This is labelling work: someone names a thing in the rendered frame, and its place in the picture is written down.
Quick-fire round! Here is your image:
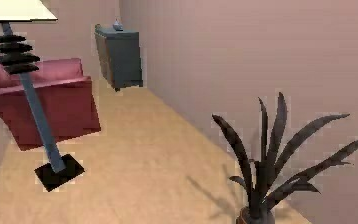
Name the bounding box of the dark grey cabinet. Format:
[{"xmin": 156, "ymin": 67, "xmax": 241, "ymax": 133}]
[{"xmin": 94, "ymin": 23, "xmax": 144, "ymax": 92}]

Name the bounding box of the dark house plant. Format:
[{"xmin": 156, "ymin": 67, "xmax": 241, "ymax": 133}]
[{"xmin": 211, "ymin": 91, "xmax": 358, "ymax": 221}]

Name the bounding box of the small grey object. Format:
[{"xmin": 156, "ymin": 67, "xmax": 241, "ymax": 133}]
[{"xmin": 112, "ymin": 18, "xmax": 125, "ymax": 32}]

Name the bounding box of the red sofa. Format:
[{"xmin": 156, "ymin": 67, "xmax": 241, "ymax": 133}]
[{"xmin": 0, "ymin": 57, "xmax": 102, "ymax": 152}]

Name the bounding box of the brown plant pot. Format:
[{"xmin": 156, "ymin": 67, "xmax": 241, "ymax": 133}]
[{"xmin": 235, "ymin": 206, "xmax": 277, "ymax": 224}]

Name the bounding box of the floor lamp with white shade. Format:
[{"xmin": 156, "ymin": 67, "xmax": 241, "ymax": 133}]
[{"xmin": 0, "ymin": 0, "xmax": 86, "ymax": 193}]

